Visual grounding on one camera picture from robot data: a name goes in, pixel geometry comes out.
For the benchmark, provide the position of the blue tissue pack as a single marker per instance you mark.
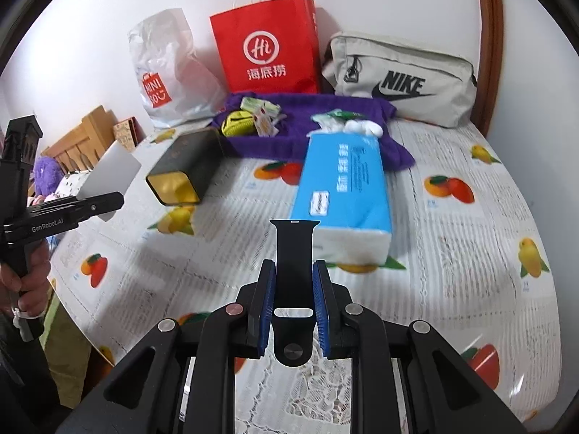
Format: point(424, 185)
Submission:
point(339, 190)

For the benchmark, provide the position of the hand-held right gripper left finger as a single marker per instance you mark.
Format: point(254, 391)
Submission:
point(267, 307)

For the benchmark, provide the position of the olive green cloth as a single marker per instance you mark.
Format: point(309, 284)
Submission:
point(72, 352)

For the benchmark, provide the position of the green tissue packet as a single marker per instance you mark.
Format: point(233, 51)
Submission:
point(267, 107)

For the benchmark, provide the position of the red paper bag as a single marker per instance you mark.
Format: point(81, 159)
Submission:
point(271, 31)

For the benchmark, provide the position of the brown patterned box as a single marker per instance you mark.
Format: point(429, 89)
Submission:
point(126, 133)

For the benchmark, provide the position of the white plastic shopping bag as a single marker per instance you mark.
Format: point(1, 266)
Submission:
point(172, 68)

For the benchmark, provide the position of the brown wooden frame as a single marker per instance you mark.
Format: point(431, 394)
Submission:
point(491, 45)

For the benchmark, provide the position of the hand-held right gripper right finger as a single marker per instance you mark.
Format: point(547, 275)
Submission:
point(322, 307)

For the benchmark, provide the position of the purple plush toy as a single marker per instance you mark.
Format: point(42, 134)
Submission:
point(45, 176)

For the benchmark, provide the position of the cotton ball bag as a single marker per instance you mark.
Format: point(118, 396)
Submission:
point(362, 126)

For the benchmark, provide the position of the grey zip pouch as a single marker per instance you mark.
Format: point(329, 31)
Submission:
point(407, 63)

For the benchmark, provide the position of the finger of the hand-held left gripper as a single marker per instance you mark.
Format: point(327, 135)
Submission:
point(81, 205)

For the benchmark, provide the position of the yellow sock with black stripes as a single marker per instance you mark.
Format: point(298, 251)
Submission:
point(237, 124)

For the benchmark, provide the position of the person's left hand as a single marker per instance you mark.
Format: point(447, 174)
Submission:
point(36, 289)

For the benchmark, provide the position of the dotted white bedding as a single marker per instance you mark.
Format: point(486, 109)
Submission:
point(70, 185)

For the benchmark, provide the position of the purple towel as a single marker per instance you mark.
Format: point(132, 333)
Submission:
point(298, 144)

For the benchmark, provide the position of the dark tin box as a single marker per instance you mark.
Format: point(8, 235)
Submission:
point(190, 153)

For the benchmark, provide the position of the wooden headboard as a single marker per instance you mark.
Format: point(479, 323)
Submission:
point(86, 138)

